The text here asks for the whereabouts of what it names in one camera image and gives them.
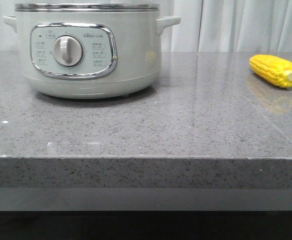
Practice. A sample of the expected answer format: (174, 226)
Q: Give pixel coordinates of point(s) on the yellow corn cob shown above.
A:
(274, 69)

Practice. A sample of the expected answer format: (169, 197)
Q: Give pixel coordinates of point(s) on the pale green electric cooking pot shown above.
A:
(88, 52)

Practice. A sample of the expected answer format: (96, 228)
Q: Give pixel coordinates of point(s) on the white curtain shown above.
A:
(228, 26)

